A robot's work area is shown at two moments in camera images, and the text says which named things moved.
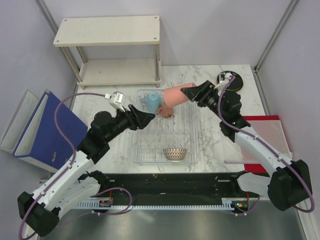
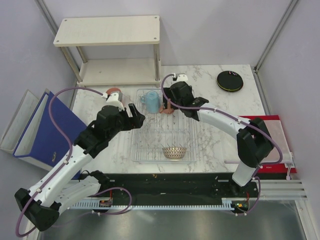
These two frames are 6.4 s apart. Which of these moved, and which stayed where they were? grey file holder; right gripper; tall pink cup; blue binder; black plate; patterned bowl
Moved: right gripper; tall pink cup
Stayed: black plate; patterned bowl; blue binder; grey file holder
